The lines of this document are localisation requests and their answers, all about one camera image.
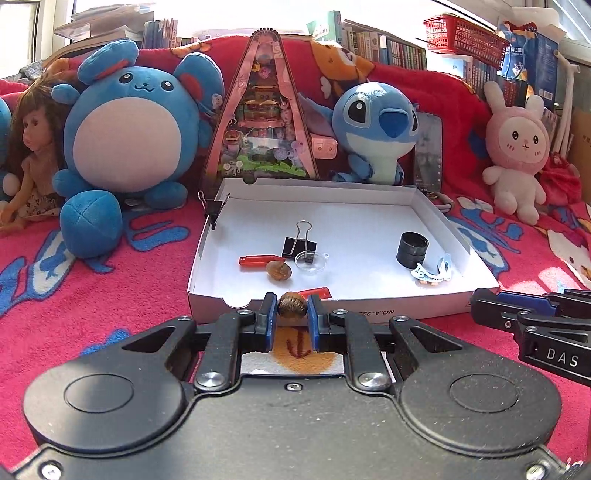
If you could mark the stack of papers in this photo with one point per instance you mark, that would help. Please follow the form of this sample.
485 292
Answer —
106 23

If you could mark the red crayon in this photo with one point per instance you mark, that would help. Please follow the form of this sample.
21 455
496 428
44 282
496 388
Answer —
317 293
258 260

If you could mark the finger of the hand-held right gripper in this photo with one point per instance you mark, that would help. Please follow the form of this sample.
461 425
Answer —
575 294
524 300

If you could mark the red plastic basket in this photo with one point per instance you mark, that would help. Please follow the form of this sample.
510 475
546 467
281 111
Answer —
461 37

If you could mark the pink bunny plush toy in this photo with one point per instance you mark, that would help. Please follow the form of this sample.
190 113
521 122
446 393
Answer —
519 143

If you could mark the round blue mouse plush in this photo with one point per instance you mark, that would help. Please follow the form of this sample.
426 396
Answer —
124 138

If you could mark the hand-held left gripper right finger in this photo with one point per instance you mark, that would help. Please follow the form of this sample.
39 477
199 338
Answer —
316 323

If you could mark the small black binder clip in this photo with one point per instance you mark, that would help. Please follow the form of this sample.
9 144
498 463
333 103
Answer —
212 208

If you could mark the row of books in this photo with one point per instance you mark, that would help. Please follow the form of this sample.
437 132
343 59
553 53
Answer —
392 46

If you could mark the triangular pink toy pack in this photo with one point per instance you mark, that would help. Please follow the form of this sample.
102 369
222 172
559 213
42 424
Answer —
263 120

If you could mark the red crumpled cloth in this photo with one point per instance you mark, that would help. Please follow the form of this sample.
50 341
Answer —
563 180

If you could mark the clear plastic dome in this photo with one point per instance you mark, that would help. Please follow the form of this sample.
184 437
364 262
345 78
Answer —
311 261

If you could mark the white cardboard box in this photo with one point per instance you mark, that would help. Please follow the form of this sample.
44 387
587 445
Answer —
360 221

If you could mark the pink rectangular tag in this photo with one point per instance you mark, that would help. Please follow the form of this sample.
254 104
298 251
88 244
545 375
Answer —
324 147

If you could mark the black round cap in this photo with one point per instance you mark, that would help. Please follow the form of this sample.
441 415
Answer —
408 264
411 255
414 240

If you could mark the blue cardboard box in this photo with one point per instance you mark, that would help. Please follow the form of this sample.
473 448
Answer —
540 60

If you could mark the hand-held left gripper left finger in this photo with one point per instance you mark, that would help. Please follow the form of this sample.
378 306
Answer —
268 323

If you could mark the brown acorn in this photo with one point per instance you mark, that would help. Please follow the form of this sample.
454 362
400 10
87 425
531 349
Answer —
278 271
291 305

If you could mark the blue alien plush toy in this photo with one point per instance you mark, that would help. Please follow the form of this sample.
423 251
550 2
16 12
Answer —
369 120

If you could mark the upright thin books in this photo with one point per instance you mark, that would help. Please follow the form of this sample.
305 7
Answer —
159 34

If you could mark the brown-haired doll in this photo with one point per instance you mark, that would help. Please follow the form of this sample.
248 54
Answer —
34 138

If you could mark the light blue clip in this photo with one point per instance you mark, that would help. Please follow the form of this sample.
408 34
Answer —
446 264
427 273

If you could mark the blue cat plush toy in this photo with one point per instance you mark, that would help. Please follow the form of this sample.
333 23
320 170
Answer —
3 138

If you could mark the clear plastic package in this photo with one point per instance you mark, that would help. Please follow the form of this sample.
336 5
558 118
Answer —
429 152

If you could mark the white pipe rack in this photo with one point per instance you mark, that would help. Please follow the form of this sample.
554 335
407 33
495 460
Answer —
565 106

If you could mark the pink printed blanket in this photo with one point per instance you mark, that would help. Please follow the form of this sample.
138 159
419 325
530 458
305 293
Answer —
92 300

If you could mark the large black binder clip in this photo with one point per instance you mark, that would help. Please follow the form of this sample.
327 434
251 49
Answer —
299 247

